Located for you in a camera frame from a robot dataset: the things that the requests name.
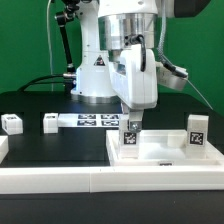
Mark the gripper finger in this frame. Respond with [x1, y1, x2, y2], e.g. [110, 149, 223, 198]
[128, 110, 143, 132]

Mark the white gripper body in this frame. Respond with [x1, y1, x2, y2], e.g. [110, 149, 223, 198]
[109, 44, 158, 110]

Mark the white square table top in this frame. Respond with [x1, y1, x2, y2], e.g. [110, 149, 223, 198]
[106, 130, 224, 166]

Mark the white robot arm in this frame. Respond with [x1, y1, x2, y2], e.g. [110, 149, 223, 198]
[75, 0, 211, 132]

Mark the white base marker plate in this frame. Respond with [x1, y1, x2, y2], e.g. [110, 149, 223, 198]
[58, 113, 120, 127]

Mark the white u-shaped obstacle fence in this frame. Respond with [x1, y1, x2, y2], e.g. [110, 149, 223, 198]
[0, 134, 224, 195]

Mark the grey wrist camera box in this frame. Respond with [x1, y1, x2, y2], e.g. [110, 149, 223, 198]
[156, 62, 188, 91]

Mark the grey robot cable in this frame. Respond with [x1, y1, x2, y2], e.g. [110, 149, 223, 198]
[186, 78, 214, 111]

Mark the black cable bundle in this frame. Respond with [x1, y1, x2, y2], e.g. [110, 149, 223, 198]
[17, 73, 76, 93]

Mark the white cable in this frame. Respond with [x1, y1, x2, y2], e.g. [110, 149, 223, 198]
[46, 0, 56, 92]

